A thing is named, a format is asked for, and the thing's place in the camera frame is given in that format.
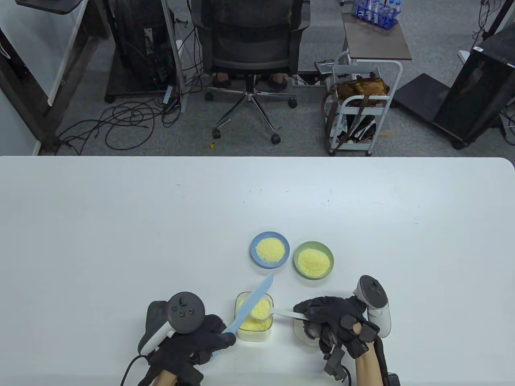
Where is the white desk with dark frame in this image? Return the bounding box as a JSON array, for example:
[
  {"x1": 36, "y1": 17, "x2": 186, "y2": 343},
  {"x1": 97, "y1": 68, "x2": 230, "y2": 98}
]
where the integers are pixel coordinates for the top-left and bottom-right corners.
[{"x1": 0, "y1": 0, "x2": 111, "y2": 156}]

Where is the small green dish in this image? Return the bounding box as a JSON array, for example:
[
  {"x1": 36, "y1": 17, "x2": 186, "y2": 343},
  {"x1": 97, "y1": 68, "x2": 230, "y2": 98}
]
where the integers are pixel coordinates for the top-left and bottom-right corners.
[{"x1": 293, "y1": 241, "x2": 334, "y2": 280}]

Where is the black computer tower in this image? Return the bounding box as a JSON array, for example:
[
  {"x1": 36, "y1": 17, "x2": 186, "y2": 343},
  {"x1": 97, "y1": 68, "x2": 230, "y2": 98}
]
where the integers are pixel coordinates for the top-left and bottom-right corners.
[{"x1": 105, "y1": 0, "x2": 178, "y2": 103}]

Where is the yellow chicken bouillon heap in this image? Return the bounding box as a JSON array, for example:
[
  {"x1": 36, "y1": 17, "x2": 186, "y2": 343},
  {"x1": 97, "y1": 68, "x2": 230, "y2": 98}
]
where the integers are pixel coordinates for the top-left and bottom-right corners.
[
  {"x1": 256, "y1": 237, "x2": 286, "y2": 261},
  {"x1": 250, "y1": 300, "x2": 271, "y2": 319},
  {"x1": 299, "y1": 248, "x2": 330, "y2": 277}
]

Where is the person's right hand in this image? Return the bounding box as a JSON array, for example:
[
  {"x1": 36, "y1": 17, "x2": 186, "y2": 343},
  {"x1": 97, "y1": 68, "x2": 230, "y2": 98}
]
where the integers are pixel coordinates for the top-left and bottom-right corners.
[{"x1": 293, "y1": 296, "x2": 381, "y2": 355}]

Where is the small blue dish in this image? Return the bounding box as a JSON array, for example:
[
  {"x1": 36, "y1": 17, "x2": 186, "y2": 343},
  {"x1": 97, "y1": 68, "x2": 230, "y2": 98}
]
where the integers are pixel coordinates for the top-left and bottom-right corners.
[{"x1": 250, "y1": 231, "x2": 290, "y2": 269}]

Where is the black mesh office chair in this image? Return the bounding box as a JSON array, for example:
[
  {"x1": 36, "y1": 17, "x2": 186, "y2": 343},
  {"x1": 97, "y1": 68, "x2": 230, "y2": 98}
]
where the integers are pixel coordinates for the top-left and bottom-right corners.
[{"x1": 190, "y1": 0, "x2": 311, "y2": 145}]

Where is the blue test tube rack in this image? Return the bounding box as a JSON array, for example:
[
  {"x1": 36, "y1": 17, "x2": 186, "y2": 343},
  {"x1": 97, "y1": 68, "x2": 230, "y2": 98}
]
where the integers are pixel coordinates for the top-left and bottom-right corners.
[{"x1": 352, "y1": 0, "x2": 402, "y2": 30}]

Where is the brown leather bag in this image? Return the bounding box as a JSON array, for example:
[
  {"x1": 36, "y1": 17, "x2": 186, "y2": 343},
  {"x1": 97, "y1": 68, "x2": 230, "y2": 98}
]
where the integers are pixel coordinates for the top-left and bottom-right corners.
[{"x1": 324, "y1": 72, "x2": 391, "y2": 139}]

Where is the black glove cable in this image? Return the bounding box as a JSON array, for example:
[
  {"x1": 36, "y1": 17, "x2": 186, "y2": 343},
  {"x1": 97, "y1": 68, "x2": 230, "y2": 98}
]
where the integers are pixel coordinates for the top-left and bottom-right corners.
[{"x1": 121, "y1": 355, "x2": 147, "y2": 386}]

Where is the brown side table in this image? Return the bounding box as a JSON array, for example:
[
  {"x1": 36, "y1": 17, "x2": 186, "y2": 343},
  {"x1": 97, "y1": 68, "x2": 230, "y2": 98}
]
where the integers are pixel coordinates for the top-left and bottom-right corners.
[{"x1": 342, "y1": 11, "x2": 412, "y2": 61}]

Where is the person's right forearm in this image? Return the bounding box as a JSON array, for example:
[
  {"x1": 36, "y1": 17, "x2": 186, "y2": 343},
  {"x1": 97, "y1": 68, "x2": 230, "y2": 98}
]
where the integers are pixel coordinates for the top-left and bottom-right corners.
[{"x1": 356, "y1": 346, "x2": 383, "y2": 386}]

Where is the white plastic coffee spoon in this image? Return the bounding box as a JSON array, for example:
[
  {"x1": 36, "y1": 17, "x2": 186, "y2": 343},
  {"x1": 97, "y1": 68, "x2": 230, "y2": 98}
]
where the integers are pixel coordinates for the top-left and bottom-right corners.
[{"x1": 249, "y1": 300, "x2": 306, "y2": 321}]

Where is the white rolling cart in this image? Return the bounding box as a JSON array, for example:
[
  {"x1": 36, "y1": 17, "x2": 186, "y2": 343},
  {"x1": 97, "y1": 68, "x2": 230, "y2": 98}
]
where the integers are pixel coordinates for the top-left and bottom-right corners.
[{"x1": 328, "y1": 51, "x2": 403, "y2": 157}]

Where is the person's left hand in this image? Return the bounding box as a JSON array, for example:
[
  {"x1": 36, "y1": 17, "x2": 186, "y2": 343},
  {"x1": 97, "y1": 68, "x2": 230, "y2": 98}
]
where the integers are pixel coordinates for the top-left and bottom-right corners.
[{"x1": 149, "y1": 314, "x2": 237, "y2": 370}]

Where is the black glossy computer case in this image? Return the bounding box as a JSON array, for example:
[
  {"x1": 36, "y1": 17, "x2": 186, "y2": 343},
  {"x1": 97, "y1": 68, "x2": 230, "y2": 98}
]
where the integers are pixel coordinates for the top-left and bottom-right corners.
[{"x1": 433, "y1": 25, "x2": 515, "y2": 150}]

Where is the black and white controller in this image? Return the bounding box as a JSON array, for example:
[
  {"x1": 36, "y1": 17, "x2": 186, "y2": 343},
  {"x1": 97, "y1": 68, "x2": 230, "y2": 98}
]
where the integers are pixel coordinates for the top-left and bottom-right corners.
[
  {"x1": 138, "y1": 292, "x2": 206, "y2": 356},
  {"x1": 353, "y1": 275, "x2": 391, "y2": 338}
]

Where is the black floor cable bundle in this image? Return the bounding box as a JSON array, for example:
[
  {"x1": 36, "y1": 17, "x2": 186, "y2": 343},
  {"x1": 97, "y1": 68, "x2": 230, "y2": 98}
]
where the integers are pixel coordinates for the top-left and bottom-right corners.
[{"x1": 54, "y1": 99, "x2": 182, "y2": 156}]

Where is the light blue plastic knife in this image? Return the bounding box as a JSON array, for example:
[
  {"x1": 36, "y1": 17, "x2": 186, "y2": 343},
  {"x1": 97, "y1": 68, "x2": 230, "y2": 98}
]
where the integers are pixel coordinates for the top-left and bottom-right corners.
[{"x1": 209, "y1": 273, "x2": 274, "y2": 360}]

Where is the white metal desk leg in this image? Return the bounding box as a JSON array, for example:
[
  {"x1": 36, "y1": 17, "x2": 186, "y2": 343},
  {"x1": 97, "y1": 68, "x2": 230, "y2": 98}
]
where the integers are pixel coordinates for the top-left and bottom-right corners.
[{"x1": 161, "y1": 0, "x2": 188, "y2": 114}]

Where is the black and white bag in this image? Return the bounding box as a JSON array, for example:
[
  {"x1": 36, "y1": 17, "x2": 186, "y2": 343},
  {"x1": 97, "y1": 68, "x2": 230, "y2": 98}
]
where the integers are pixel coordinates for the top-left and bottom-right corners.
[{"x1": 336, "y1": 115, "x2": 377, "y2": 144}]

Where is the clear chicken bouillon container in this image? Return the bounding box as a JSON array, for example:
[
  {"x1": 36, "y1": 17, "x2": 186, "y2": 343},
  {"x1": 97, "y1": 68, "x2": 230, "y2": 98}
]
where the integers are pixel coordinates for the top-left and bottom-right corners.
[{"x1": 235, "y1": 292, "x2": 275, "y2": 342}]

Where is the black flat base plate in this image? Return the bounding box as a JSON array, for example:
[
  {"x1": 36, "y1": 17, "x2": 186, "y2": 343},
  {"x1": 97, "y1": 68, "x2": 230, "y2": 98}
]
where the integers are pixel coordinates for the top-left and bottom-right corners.
[{"x1": 392, "y1": 73, "x2": 450, "y2": 123}]

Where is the cream container lid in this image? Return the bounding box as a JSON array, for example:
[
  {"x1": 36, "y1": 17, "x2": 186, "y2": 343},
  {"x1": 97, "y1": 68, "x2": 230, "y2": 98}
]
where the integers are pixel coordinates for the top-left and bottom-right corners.
[{"x1": 294, "y1": 320, "x2": 318, "y2": 347}]

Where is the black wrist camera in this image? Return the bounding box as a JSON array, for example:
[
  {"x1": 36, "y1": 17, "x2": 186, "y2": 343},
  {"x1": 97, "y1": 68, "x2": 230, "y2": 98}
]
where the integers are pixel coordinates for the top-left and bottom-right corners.
[{"x1": 324, "y1": 347, "x2": 346, "y2": 380}]

